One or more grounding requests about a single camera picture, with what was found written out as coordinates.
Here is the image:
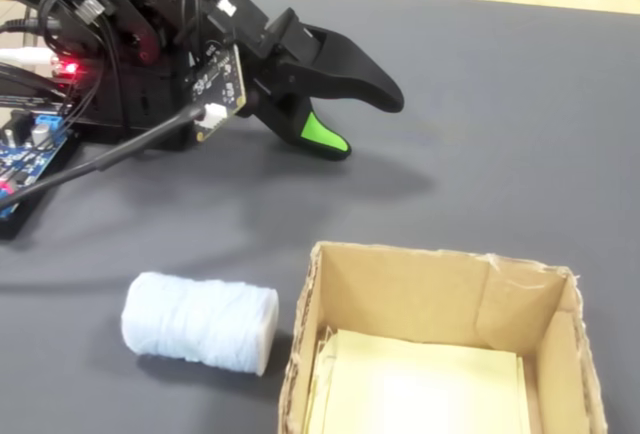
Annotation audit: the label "black power cable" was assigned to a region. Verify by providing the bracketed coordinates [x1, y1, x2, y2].
[0, 15, 51, 38]

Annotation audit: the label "pale yellow paper sheet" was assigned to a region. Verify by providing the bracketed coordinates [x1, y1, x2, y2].
[304, 326, 534, 434]

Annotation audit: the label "grey table mat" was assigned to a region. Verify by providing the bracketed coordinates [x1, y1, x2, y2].
[0, 0, 640, 434]

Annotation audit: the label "brown cardboard box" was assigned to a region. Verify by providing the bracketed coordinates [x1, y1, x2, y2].
[278, 240, 609, 434]

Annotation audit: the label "white power cable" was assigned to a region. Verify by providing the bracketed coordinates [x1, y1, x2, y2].
[0, 47, 59, 67]

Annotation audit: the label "blue controller circuit board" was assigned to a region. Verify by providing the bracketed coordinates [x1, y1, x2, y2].
[0, 108, 74, 221]

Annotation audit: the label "thin black servo wires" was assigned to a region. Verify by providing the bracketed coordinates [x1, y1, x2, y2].
[37, 0, 124, 130]

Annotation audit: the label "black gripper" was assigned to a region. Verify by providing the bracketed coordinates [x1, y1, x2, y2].
[204, 0, 405, 163]

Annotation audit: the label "light blue yarn-wrapped block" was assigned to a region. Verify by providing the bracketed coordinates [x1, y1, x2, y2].
[121, 271, 279, 378]

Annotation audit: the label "black camera circuit board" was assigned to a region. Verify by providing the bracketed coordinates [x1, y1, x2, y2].
[185, 45, 250, 144]

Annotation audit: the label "thick black camera cable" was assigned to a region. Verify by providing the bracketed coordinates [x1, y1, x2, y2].
[0, 106, 206, 210]

